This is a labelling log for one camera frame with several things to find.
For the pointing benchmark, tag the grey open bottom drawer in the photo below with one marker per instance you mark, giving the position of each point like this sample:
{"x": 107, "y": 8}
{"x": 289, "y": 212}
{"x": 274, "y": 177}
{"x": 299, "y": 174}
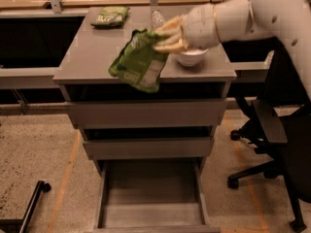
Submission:
{"x": 151, "y": 196}

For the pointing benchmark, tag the grey middle drawer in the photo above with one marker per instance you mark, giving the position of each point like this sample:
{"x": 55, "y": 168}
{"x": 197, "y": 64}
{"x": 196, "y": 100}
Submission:
{"x": 149, "y": 148}

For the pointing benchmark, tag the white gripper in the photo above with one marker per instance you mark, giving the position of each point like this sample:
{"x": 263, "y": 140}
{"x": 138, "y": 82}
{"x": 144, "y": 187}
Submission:
{"x": 200, "y": 26}

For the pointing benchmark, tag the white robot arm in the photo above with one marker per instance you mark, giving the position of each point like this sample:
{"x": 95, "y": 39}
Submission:
{"x": 287, "y": 20}

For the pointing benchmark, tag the black office chair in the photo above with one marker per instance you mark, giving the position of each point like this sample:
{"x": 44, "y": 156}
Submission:
{"x": 279, "y": 125}

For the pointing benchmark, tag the grey drawer cabinet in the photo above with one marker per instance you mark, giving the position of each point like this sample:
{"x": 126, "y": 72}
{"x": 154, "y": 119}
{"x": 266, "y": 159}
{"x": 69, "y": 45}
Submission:
{"x": 79, "y": 92}

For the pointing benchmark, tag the grey top drawer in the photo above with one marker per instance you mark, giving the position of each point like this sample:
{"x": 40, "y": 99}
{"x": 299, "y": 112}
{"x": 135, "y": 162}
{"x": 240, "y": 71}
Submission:
{"x": 147, "y": 114}

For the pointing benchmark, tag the clear plastic water bottle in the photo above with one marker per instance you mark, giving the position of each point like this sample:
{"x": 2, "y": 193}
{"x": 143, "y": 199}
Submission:
{"x": 157, "y": 19}

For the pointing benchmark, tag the white ceramic bowl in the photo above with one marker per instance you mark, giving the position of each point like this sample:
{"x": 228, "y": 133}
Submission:
{"x": 191, "y": 58}

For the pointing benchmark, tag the black chair base leg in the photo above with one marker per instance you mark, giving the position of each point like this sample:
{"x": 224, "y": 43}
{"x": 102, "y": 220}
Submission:
{"x": 20, "y": 225}

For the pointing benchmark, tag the green chip bag on counter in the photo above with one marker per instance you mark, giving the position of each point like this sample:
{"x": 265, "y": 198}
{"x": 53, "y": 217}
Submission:
{"x": 111, "y": 16}

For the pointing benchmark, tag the green rice chip bag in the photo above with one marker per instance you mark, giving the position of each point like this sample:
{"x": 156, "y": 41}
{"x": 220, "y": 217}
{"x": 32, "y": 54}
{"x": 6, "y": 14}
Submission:
{"x": 138, "y": 64}

